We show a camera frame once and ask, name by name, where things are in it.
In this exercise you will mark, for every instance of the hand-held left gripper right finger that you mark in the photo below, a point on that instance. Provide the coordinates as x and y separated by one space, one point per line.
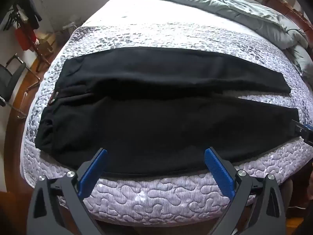
217 171

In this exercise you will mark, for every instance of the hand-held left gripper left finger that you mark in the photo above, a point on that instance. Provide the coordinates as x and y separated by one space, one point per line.
94 171

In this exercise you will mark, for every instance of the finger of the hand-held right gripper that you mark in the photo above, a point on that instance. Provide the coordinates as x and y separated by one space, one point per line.
304 132

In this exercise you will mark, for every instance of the black pants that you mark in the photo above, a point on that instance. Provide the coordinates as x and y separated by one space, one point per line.
146 127

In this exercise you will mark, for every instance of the wooden headboard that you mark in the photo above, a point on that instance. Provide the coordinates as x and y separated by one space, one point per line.
289 13

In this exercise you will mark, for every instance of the black office chair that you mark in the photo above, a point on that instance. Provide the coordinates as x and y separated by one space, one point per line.
12 78

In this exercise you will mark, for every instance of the grey duvet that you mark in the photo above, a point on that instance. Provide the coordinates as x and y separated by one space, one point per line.
244 12

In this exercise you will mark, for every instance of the mesh basket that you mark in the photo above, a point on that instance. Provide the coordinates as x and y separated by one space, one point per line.
72 27

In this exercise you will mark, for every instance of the quilted white grey mattress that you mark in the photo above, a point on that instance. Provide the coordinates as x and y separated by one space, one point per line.
159 34

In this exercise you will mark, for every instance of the red hanging garment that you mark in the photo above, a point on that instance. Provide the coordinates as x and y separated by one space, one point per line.
24 39

